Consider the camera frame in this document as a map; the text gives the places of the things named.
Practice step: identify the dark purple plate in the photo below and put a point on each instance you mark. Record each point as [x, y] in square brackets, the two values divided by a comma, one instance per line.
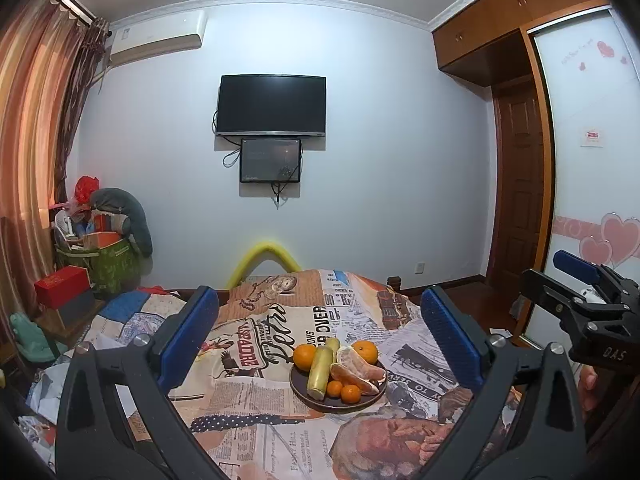
[340, 406]

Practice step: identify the red white door sticker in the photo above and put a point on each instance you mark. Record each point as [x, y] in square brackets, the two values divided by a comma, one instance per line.
[593, 137]

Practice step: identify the small orange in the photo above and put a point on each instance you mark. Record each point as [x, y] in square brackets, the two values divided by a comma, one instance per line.
[334, 389]
[350, 394]

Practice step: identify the large peeled pomelo segment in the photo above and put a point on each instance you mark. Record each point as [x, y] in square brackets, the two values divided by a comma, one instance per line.
[357, 381]

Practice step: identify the person's right hand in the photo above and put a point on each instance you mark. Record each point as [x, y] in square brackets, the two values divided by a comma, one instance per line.
[589, 387]

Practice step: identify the white paper scrap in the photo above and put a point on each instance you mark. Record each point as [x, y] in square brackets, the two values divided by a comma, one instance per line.
[500, 333]

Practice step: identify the red plastic bag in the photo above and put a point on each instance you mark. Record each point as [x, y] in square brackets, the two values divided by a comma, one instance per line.
[86, 187]

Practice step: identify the blue patchwork quilt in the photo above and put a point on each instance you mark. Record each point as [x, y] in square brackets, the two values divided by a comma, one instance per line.
[135, 320]

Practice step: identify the brown wooden door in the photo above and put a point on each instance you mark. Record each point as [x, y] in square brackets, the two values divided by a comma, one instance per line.
[520, 185]

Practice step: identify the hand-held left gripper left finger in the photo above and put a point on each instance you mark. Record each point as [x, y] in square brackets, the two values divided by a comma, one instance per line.
[187, 335]

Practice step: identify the small peeled pomelo segment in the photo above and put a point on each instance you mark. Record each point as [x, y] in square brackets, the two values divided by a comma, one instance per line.
[350, 357]

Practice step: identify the white air conditioner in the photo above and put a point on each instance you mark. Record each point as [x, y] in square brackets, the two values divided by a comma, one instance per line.
[155, 35]

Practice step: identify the small white fan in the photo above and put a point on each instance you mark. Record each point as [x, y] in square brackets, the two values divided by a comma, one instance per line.
[63, 222]

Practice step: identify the white sliding wardrobe door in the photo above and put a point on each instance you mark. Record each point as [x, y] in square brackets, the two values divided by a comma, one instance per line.
[575, 85]

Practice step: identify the yellow foam noodle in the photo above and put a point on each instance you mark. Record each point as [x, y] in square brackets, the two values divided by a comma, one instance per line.
[260, 249]

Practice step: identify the black wall television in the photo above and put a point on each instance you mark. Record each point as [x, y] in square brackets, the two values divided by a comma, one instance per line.
[270, 105]

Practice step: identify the crumpled white paper pile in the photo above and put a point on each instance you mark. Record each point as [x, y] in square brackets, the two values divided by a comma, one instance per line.
[42, 400]

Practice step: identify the long sugar cane piece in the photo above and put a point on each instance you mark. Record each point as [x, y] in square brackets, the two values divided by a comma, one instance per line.
[320, 375]

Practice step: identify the red box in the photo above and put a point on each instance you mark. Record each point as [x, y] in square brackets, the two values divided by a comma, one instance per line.
[60, 282]

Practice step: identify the short sugar cane piece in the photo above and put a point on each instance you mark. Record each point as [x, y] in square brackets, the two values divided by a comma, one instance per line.
[333, 344]

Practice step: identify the large orange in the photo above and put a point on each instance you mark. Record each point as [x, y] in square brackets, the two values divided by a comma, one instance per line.
[366, 351]

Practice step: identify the small black wall monitor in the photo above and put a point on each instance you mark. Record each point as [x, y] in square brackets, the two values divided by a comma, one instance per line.
[270, 160]

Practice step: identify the wooden overhead cabinet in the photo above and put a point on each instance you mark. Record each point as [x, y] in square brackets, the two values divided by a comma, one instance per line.
[480, 40]

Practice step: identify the teal green toy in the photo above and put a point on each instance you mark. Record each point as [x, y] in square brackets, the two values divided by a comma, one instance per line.
[30, 335]

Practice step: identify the printed newspaper blanket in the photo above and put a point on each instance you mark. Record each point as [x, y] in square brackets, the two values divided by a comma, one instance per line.
[310, 440]

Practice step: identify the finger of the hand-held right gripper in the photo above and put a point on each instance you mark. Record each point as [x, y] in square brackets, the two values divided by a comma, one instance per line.
[575, 266]
[555, 292]

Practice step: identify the medium orange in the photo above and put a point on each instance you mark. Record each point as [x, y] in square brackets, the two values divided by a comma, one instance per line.
[303, 356]

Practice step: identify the orange box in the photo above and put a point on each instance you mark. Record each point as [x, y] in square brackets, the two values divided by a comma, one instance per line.
[103, 222]

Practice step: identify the wooden bed post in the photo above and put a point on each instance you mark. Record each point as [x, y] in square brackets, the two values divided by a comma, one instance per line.
[394, 282]

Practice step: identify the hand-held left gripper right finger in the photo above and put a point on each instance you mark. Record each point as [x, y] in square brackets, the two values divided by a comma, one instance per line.
[450, 335]

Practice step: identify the striped orange curtain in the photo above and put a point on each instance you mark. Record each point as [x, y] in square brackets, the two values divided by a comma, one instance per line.
[30, 135]

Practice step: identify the green patterned box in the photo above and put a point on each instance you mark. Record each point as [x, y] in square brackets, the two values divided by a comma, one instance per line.
[115, 270]

